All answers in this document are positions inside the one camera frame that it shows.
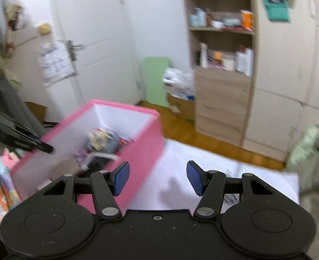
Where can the green folding table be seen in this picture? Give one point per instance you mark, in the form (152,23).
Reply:
(155,81)

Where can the wooden shelf unit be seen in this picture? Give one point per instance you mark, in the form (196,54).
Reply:
(221,100)

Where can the teal pouch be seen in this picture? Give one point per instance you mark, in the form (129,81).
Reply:
(275,8)

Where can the floral blanket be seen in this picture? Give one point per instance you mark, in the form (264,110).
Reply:
(0,195)

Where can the tall white bottle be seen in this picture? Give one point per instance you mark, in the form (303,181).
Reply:
(249,62)

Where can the brown cardboard box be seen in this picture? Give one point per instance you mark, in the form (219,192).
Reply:
(181,108)

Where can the white spray bottle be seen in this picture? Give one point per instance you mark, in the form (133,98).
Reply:
(203,55)

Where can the dark bottle with red cap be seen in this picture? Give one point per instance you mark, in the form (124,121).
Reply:
(240,59)

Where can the olive green padded jacket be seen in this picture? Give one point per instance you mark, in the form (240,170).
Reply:
(316,195)

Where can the grey metal frame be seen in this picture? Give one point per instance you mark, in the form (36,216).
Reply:
(16,100)

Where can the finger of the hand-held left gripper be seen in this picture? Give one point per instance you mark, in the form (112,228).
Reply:
(10,122)
(27,142)

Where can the blue and white box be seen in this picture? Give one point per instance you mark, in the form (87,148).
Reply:
(197,17)

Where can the light wooden wardrobe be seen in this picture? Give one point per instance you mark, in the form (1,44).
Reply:
(289,73)

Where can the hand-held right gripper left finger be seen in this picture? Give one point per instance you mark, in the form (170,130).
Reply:
(121,178)

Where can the white door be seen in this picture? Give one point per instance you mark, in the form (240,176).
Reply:
(94,19)

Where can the orange cup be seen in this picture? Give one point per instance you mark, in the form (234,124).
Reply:
(246,20)

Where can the white tissue pack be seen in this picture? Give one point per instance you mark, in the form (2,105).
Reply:
(178,82)

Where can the white jar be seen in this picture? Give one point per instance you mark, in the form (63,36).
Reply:
(228,62)

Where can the pink cardboard box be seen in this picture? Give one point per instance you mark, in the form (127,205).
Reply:
(146,146)

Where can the yellow plush ornament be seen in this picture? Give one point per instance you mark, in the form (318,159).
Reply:
(44,29)

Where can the white printed tote bag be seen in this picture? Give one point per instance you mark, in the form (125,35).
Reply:
(55,62)

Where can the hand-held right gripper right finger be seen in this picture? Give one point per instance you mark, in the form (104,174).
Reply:
(196,178)

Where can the small orange box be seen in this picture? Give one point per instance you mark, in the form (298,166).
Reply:
(218,56)

